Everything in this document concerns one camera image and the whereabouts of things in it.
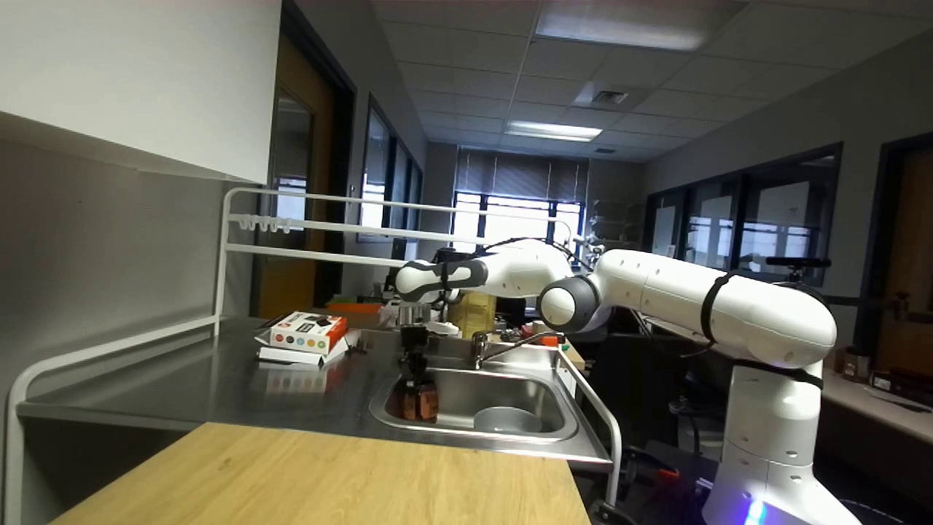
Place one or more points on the flat white red box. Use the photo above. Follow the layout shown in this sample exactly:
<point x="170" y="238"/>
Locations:
<point x="300" y="356"/>

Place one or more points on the large ceiling light panel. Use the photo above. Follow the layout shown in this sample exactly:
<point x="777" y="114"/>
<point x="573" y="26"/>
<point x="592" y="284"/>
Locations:
<point x="621" y="23"/>

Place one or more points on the white metal rack frame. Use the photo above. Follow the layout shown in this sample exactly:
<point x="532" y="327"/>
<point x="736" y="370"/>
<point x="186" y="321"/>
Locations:
<point x="221" y="273"/>

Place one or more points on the orange box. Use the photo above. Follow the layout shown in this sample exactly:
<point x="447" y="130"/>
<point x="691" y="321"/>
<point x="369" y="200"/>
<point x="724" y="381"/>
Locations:
<point x="353" y="311"/>

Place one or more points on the small ceiling light panel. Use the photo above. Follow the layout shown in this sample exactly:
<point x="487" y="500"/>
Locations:
<point x="552" y="130"/>

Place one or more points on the brown wooden door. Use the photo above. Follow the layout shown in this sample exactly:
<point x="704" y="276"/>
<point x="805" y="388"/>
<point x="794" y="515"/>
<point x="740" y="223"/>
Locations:
<point x="300" y="146"/>

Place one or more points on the small orange red item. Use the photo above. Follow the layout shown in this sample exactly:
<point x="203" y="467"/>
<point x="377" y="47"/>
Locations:
<point x="549" y="338"/>

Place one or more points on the colourful white toy box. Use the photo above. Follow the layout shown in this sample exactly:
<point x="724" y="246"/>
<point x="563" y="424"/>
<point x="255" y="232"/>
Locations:
<point x="306" y="331"/>

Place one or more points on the stainless steel counter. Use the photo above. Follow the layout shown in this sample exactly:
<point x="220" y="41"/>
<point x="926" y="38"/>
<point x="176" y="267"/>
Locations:
<point x="242" y="382"/>

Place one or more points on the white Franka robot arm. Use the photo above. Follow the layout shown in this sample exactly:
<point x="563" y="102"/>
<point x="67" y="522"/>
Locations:
<point x="767" y="311"/>

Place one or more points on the yellow canister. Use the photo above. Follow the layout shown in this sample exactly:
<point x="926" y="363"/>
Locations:
<point x="474" y="312"/>

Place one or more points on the stainless steel sink basin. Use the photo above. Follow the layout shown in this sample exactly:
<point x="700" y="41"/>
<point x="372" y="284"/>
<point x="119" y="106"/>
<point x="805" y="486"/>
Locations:
<point x="497" y="402"/>

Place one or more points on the white side desk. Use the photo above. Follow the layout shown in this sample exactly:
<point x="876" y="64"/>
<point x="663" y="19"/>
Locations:
<point x="876" y="394"/>

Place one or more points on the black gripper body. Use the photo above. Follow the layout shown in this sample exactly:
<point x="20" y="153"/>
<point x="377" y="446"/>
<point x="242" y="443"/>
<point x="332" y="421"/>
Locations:
<point x="417" y="346"/>

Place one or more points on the brown cup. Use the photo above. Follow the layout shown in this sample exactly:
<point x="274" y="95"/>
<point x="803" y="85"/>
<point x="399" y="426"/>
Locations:
<point x="420" y="402"/>

